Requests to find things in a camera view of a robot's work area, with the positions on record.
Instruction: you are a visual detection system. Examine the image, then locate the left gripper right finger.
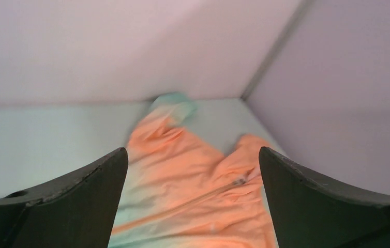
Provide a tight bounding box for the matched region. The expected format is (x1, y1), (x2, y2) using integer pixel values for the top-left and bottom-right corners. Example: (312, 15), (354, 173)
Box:
(259, 147), (390, 247)

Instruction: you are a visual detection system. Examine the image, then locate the teal and orange gradient jacket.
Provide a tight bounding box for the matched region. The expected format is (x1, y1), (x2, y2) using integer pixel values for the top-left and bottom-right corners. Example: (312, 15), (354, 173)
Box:
(108, 93), (276, 247)

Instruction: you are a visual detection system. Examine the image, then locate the light foam table mat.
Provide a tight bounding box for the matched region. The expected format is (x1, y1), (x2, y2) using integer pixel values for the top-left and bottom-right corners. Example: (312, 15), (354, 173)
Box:
(0, 99), (281, 197)

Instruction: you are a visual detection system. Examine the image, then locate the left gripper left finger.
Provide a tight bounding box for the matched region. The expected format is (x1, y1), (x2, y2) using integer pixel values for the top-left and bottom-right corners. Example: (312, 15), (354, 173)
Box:
(0, 148), (128, 247)

